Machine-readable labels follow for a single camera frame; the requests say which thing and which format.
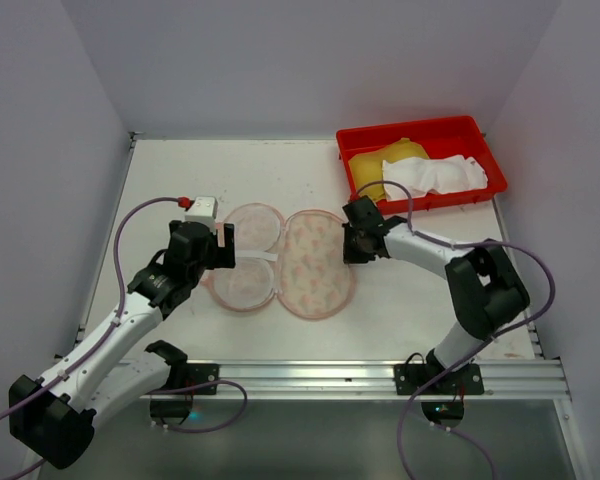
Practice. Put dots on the red plastic tray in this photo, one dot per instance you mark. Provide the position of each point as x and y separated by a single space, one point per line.
440 138

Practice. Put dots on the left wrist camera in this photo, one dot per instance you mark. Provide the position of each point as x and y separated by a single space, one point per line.
201 209

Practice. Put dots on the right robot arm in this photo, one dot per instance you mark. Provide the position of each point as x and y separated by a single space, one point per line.
485 289

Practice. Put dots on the yellow bra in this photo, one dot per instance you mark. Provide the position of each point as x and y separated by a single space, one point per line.
367 167

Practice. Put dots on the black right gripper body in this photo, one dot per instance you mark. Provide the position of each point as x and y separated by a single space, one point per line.
353 242

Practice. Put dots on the aluminium front rail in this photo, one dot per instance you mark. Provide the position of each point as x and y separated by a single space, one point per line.
384 380

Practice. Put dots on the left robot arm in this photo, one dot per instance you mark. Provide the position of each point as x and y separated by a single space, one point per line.
57 414

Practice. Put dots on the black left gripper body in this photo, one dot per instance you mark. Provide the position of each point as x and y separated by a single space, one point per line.
223 245

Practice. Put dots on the floral mesh laundry bag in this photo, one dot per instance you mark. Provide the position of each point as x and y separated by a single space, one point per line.
297 261

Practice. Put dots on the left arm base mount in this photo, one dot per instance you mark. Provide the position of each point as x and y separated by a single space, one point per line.
193 374

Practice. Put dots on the white bra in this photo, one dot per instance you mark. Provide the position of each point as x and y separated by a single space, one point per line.
432 176

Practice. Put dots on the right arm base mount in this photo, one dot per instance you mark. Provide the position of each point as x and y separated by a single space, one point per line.
417 370

